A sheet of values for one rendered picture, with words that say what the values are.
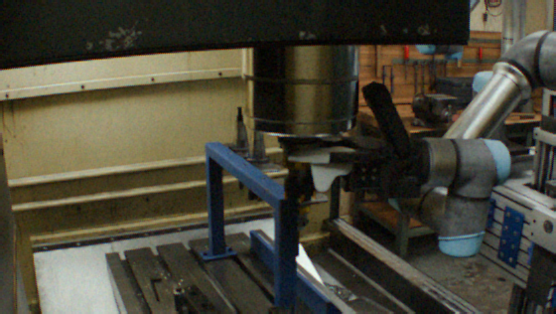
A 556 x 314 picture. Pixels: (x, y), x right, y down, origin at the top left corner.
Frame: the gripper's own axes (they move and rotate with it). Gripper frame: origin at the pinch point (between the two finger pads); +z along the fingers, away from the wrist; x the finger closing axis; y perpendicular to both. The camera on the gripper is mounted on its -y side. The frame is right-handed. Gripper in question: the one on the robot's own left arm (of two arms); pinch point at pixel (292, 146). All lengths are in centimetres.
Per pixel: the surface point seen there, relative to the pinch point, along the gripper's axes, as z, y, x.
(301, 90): 1.1, -9.1, -7.9
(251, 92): 6.6, -8.0, -3.6
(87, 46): 25.5, -15.1, -19.8
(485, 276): -168, 129, 188
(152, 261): 23, 51, 67
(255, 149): -3, 14, 53
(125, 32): 21.7, -16.4, -18.8
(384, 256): -50, 56, 79
